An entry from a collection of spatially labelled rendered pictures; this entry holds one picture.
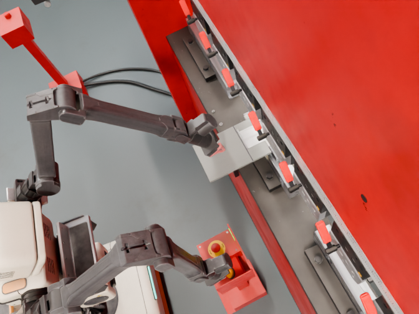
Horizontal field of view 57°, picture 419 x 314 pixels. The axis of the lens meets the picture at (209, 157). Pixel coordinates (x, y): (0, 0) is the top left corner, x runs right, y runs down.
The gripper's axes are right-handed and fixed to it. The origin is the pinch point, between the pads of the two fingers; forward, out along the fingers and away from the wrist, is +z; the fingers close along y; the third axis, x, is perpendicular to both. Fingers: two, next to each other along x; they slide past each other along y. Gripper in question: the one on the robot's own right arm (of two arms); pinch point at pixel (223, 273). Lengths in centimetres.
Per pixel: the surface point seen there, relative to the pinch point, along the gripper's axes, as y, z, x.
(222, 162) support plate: 25.1, -16.2, 32.3
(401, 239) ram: 56, -75, -29
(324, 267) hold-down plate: 35.5, -3.6, -17.8
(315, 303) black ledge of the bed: 26.2, -3.0, -26.4
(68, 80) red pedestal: -62, 52, 206
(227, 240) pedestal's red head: 7.3, 1.8, 10.6
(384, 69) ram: 63, -103, -14
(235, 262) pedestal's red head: 4.9, 5.1, 2.2
